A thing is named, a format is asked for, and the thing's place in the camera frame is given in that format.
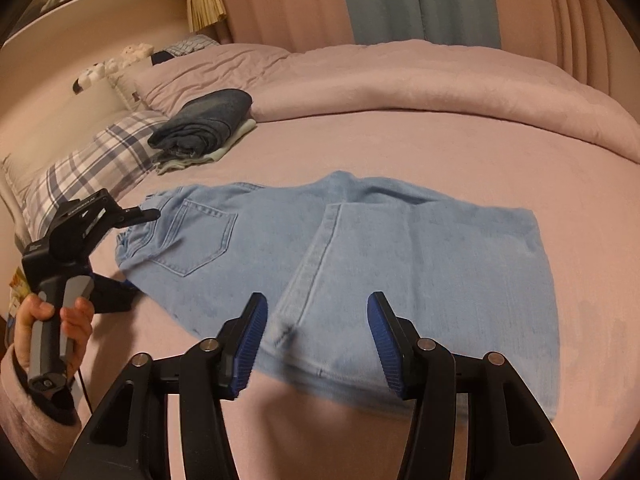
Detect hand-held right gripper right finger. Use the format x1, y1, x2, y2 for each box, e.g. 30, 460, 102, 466
366, 291, 581, 480

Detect small checked pillow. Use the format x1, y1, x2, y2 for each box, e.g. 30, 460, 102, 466
162, 34, 221, 59

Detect teal curtain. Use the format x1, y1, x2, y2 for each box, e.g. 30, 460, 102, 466
334, 0, 504, 52

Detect person's left hand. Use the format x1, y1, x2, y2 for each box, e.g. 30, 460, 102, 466
12, 293, 95, 376

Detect colourful packet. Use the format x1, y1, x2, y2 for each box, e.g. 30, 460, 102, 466
9, 266, 32, 307

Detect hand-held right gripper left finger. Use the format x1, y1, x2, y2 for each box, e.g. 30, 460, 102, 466
60, 292, 269, 480

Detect pink duvet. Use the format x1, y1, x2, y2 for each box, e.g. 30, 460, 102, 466
131, 38, 640, 167

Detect plaid pillow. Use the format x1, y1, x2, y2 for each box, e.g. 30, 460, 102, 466
22, 110, 171, 232

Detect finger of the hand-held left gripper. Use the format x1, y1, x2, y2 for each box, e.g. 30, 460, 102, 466
89, 273, 139, 314
117, 206, 162, 229

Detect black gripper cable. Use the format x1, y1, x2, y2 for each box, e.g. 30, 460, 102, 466
74, 367, 95, 413

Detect light blue denim pants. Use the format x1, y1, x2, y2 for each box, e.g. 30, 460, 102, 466
115, 170, 560, 424

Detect yellow fringed hanging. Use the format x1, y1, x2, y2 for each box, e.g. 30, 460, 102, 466
185, 0, 227, 34

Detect pink curtain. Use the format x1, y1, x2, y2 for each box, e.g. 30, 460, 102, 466
486, 0, 597, 92
206, 0, 357, 49

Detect folded dark denim jeans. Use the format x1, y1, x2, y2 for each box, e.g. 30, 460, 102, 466
149, 88, 253, 157

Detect black and white plush toy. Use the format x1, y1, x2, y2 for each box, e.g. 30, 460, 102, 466
73, 61, 121, 96

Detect folded pale green garment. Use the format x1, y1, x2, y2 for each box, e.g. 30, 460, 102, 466
153, 120, 259, 176

